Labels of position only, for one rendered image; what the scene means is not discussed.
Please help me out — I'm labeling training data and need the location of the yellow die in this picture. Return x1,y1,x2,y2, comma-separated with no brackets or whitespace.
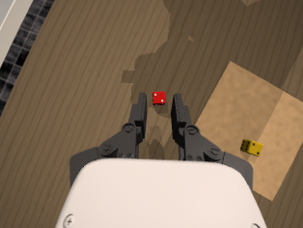
240,139,262,157

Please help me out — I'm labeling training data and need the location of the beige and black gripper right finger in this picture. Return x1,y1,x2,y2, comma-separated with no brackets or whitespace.
171,94,253,194

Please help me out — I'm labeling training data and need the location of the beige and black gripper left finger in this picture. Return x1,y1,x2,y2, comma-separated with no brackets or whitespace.
69,93,148,187

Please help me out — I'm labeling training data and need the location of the red die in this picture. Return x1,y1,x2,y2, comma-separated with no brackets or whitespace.
152,92,165,105

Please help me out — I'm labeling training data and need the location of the tan mat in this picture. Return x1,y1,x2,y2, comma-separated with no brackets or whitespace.
194,61,303,201

